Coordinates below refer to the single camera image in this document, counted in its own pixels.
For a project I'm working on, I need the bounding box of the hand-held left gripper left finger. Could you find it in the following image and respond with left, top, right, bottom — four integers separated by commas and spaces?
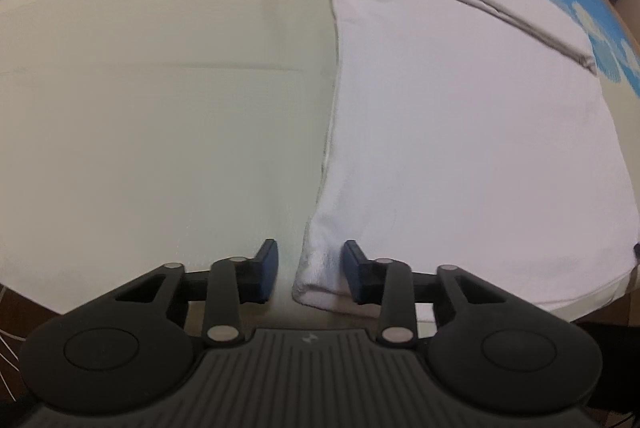
107, 238, 280, 349

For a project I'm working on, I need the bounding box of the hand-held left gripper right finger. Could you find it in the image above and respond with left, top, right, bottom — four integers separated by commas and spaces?
342, 239, 516, 349

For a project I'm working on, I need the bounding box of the white t-shirt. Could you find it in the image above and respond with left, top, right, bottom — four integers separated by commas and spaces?
291, 0, 640, 324

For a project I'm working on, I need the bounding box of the blue and cream patterned bedsheet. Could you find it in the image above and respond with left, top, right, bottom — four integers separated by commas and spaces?
0, 0, 640, 325

